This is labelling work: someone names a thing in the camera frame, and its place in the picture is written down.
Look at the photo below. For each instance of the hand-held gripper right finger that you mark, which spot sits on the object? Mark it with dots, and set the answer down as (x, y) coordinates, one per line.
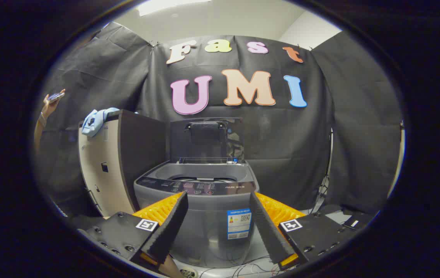
(268, 227)

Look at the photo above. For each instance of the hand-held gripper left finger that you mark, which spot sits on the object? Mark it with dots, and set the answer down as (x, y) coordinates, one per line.
(169, 227)

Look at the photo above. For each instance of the grey washing machine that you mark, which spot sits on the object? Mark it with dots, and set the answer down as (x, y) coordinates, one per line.
(204, 220)

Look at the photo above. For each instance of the dark washing machine lid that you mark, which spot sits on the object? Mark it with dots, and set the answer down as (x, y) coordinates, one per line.
(204, 141)

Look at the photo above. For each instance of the light blue garment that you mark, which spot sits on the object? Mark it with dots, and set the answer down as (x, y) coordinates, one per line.
(94, 119)

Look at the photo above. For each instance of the smartphone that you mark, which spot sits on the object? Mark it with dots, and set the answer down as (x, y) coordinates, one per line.
(55, 96)

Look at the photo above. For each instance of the white power strip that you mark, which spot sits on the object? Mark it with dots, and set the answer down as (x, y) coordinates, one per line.
(188, 272)

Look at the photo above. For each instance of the beige and dark cabinet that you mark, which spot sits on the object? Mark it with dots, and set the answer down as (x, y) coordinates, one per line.
(142, 154)

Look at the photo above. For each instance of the black box with white label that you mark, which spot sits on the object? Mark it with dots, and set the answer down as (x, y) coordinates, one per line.
(355, 222)

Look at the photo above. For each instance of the black backdrop cloth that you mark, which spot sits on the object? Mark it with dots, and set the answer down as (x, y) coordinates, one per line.
(281, 135)

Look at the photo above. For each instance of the wrist band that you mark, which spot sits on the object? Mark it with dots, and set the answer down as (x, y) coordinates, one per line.
(42, 119)

